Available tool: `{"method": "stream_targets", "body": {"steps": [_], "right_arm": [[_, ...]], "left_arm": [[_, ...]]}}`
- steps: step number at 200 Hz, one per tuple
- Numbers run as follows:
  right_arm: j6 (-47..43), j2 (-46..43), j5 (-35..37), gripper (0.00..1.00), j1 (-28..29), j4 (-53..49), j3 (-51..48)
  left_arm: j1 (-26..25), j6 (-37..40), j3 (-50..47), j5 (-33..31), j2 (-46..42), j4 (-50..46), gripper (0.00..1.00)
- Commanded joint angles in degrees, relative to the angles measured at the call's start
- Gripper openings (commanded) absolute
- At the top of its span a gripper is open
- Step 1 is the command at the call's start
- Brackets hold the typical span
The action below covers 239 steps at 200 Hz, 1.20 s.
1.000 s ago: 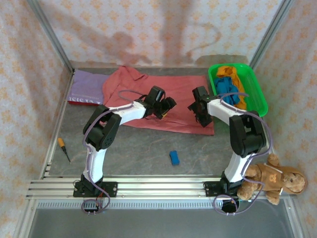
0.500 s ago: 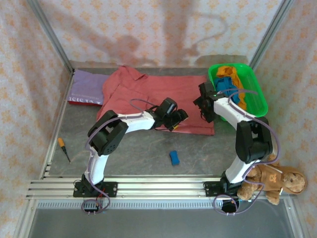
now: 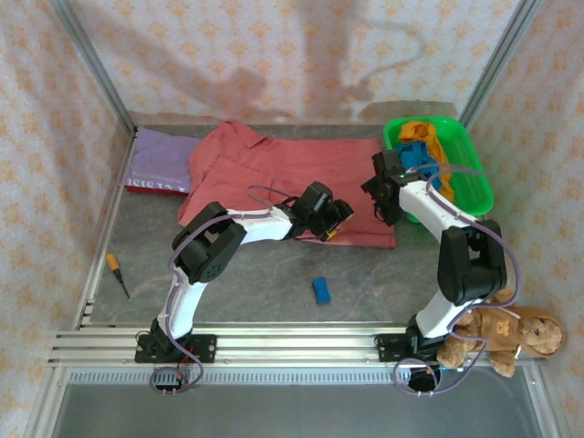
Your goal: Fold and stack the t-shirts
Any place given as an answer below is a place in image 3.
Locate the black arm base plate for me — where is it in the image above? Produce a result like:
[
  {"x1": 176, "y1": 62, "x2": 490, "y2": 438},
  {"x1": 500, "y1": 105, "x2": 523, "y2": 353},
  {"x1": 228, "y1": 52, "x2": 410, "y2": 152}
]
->
[
  {"x1": 373, "y1": 334, "x2": 439, "y2": 364},
  {"x1": 134, "y1": 334, "x2": 218, "y2": 365}
]

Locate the purple folded t-shirt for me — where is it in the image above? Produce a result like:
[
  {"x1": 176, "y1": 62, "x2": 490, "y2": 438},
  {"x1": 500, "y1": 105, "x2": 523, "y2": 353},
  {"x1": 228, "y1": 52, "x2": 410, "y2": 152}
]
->
[{"x1": 125, "y1": 127, "x2": 202, "y2": 196}]

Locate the orange handled screwdriver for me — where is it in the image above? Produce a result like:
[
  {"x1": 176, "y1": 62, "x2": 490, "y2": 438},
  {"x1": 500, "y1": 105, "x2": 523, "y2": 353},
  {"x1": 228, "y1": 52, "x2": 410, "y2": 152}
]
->
[{"x1": 105, "y1": 253, "x2": 132, "y2": 301}]

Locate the aluminium frame post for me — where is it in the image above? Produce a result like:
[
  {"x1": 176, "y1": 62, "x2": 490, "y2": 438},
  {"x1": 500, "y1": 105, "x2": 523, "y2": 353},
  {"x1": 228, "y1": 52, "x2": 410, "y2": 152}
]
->
[
  {"x1": 454, "y1": 0, "x2": 544, "y2": 133},
  {"x1": 49, "y1": 0, "x2": 138, "y2": 133}
]

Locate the brown teddy bear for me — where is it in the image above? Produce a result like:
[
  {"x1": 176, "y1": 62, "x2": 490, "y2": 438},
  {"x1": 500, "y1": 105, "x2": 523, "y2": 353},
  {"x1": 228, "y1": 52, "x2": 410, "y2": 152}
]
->
[{"x1": 436, "y1": 287, "x2": 566, "y2": 378}]

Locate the grey slotted cable duct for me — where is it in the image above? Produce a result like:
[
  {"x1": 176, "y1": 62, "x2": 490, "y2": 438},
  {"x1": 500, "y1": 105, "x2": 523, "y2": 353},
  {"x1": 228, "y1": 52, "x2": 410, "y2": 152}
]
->
[{"x1": 61, "y1": 369, "x2": 533, "y2": 387}]

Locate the black cable junction box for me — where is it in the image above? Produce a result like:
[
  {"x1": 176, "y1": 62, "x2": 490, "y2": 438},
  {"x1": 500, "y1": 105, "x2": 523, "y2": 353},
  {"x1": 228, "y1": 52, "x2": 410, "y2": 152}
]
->
[
  {"x1": 150, "y1": 367, "x2": 189, "y2": 394},
  {"x1": 407, "y1": 367, "x2": 443, "y2": 394}
]

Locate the small blue sponge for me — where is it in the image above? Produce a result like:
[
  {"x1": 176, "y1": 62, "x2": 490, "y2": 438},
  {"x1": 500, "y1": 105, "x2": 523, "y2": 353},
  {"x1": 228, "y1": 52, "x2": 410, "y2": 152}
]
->
[{"x1": 311, "y1": 276, "x2": 333, "y2": 306}]

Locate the orange t-shirt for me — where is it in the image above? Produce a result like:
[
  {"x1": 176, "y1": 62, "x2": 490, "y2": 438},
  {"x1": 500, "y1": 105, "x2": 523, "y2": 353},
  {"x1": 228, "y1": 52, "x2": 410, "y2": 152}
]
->
[{"x1": 398, "y1": 119, "x2": 457, "y2": 202}]

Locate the salmon red t-shirt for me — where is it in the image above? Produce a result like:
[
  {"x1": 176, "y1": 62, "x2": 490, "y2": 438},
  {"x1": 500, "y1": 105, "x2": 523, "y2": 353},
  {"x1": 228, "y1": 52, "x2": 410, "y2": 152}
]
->
[{"x1": 177, "y1": 120, "x2": 397, "y2": 250}]

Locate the blue t-shirt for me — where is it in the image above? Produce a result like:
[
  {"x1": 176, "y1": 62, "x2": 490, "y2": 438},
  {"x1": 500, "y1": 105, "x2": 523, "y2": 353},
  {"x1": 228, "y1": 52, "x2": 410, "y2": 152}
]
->
[{"x1": 395, "y1": 141, "x2": 443, "y2": 191}]

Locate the green plastic basket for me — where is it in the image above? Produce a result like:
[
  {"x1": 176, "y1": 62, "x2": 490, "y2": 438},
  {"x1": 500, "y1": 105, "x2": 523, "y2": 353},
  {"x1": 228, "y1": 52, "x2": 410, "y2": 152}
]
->
[{"x1": 381, "y1": 116, "x2": 495, "y2": 224}]

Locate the aluminium mounting rail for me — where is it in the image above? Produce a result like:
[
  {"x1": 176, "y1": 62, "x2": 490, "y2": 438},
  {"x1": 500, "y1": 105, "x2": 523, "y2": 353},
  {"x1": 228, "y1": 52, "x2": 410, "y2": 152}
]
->
[{"x1": 47, "y1": 321, "x2": 547, "y2": 369}]

